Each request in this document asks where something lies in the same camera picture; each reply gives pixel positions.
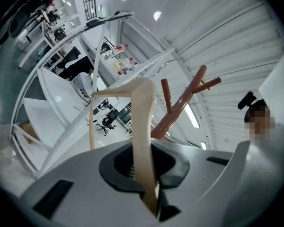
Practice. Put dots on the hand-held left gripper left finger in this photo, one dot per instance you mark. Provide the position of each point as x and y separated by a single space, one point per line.
119 174

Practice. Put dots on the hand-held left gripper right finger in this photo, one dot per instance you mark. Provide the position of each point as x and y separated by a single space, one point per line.
174 171

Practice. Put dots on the light wooden clothes hanger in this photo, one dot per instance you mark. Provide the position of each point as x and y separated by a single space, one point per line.
142 117

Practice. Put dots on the brown wooden coat rack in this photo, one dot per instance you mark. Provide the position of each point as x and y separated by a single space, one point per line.
180 103

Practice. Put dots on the long ceiling light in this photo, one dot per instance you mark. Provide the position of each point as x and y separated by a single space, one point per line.
203 145
192 116

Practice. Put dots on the black office chair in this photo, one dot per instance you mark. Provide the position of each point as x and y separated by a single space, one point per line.
72 54
108 120

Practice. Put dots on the person's grey shirt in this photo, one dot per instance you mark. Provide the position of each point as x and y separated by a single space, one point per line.
272 164

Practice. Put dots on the person's head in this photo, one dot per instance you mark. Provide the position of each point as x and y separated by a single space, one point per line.
259 119

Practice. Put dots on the cardboard box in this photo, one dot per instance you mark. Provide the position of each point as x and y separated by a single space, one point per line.
28 131

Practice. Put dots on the white shelf unit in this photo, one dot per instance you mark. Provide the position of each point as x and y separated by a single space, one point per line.
113 65

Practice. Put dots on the red-capped clear bottle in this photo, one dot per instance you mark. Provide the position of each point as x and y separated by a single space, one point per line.
119 48

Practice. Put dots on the white panel board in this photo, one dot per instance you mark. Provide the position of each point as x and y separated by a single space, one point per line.
278 89

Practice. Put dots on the white table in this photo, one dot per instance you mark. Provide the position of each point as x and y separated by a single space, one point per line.
35 41

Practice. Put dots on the black window grille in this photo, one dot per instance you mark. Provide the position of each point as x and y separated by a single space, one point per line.
89 1

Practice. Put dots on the white perforated metal frame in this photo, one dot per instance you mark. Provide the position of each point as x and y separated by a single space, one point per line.
68 126

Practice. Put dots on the black head-worn camera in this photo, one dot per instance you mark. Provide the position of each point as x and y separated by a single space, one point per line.
246 100

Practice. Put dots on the black camera on frame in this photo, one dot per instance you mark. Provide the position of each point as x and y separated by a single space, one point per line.
94 23

